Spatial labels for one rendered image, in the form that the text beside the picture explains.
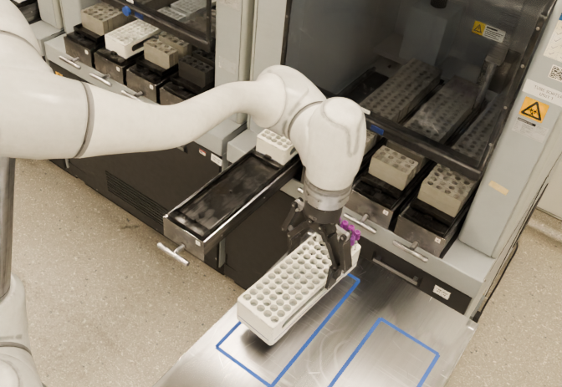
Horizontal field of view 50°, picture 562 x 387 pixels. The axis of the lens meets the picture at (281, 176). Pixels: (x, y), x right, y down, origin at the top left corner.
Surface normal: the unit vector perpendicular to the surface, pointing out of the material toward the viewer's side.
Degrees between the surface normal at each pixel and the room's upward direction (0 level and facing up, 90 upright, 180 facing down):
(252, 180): 0
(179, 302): 0
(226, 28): 90
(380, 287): 0
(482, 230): 90
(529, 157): 90
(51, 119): 65
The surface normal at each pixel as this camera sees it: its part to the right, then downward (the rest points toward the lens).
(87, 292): 0.09, -0.74
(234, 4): -0.58, 0.50
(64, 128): 0.71, 0.30
